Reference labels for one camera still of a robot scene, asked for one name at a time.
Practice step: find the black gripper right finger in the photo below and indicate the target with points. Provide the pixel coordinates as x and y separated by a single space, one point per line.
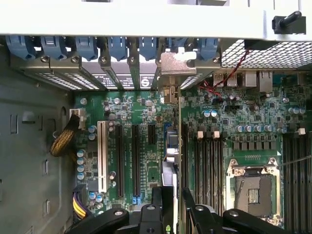
202 219

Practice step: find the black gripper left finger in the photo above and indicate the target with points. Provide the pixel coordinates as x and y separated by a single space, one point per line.
148 219

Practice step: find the black RAM slot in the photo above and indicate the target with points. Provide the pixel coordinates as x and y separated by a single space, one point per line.
220 170
305 185
206 168
198 165
287 185
295 185
213 168

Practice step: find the long black expansion slot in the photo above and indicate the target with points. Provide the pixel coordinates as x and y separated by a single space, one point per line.
136 163
184 151
119 161

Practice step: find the white PCI expansion slot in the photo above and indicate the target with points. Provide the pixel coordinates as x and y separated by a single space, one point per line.
103 156

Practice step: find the short black expansion slot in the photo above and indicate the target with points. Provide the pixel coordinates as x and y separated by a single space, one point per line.
151 134

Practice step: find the narrow metal slot cover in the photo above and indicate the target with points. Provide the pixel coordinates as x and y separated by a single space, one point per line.
111 73
134 73

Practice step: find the vented metal slot cover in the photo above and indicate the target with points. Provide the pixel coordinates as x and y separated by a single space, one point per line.
48 78
84 81

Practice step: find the green motherboard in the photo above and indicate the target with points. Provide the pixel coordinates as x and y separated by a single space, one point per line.
143 112

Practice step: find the thin metal locking lever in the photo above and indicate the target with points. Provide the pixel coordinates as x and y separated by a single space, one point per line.
296 162

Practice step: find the white power connector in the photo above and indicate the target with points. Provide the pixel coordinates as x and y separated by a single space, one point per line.
81 117

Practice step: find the grey metal PC case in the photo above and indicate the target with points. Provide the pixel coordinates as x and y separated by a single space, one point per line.
29 146

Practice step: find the black printed label plate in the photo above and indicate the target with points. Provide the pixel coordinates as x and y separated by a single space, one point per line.
126 80

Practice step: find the silver USB port block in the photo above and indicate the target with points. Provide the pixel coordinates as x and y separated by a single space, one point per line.
218 79
232 79

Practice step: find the silver rear port block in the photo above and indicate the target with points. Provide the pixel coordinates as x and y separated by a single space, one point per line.
250 79

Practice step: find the silver ethernet port block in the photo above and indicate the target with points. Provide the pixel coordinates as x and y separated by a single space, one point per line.
266 81

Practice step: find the blue plastic card clip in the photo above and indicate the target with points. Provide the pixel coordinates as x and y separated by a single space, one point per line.
53 47
178 44
86 48
117 48
207 48
20 47
147 48

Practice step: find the black latch knob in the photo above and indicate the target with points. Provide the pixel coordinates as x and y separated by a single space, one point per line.
288 23

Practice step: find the CPU socket with metal frame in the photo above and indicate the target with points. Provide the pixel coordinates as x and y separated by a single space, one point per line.
253 192

